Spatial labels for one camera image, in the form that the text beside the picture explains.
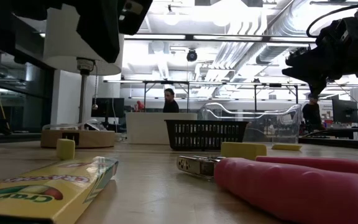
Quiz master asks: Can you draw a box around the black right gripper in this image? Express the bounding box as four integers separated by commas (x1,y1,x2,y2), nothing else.
282,37,358,96

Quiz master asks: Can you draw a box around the yellow eraser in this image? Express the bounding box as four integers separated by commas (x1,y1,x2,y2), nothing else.
271,143,303,152
220,141,268,161
56,138,76,161

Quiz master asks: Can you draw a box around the pink handled hole punch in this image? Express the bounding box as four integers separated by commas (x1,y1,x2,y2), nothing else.
176,154,358,224

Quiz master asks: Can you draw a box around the yellow crayon box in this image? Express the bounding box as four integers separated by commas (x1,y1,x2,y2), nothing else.
0,156,119,224

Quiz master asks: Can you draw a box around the person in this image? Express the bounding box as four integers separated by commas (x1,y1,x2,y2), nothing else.
301,93,326,131
162,88,180,113

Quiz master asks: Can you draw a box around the black computer monitor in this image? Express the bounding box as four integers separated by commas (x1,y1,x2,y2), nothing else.
332,98,358,124
91,97,126,118

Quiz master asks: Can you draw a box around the clear plastic bin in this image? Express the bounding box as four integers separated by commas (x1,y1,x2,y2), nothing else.
197,102,303,146

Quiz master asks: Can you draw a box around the white shade wooden base lamp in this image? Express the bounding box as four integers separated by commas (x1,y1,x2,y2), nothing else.
40,2,126,149

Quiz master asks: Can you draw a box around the white plastic bin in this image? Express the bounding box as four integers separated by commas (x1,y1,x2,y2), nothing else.
125,111,198,146

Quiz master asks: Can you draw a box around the black mesh basket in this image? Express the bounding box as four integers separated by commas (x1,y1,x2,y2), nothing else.
164,119,250,152

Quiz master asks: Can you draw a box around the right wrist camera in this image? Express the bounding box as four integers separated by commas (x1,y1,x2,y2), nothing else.
315,17,358,44

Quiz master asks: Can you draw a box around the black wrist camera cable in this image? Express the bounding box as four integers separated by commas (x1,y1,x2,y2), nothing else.
305,2,358,38

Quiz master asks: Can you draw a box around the black aluminium table frame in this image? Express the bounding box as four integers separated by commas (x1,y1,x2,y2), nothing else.
0,128,358,149

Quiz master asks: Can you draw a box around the white lamp cable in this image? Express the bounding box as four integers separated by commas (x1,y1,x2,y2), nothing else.
41,119,102,131

